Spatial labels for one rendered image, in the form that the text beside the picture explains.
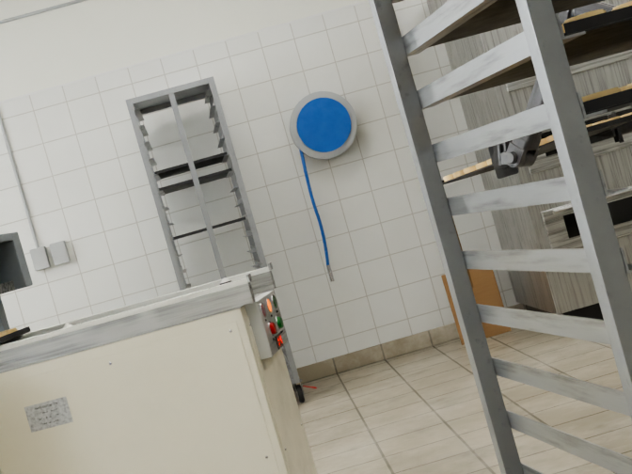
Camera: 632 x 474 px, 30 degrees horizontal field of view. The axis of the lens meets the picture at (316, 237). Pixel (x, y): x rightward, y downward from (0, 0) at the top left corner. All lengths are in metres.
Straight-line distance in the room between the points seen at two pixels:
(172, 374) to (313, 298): 4.28
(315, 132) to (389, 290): 1.05
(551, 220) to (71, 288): 2.84
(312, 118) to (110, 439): 4.27
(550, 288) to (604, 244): 4.91
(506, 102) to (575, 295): 1.07
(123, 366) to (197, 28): 4.48
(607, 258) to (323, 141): 5.64
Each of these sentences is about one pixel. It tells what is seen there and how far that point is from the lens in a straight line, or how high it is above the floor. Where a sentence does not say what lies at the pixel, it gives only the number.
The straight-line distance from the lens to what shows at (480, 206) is 1.77.
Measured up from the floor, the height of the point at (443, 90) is 1.14.
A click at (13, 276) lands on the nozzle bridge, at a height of 1.06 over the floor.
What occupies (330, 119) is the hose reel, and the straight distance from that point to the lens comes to 6.95.
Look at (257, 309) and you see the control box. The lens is 2.82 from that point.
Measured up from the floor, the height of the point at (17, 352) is 0.87.
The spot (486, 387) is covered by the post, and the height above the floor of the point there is 0.66.
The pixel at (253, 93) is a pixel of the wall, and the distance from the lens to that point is 7.10.
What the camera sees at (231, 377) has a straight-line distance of 2.81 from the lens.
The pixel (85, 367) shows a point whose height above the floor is 0.80.
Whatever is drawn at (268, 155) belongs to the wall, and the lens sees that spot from 7.07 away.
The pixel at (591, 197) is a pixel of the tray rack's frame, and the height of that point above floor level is 0.95.
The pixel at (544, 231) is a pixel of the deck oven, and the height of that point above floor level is 0.56.
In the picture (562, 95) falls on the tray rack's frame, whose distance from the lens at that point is 1.34.
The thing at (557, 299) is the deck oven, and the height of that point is 0.20.
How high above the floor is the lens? 1.03
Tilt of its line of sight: 2 degrees down
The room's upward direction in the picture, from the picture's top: 16 degrees counter-clockwise
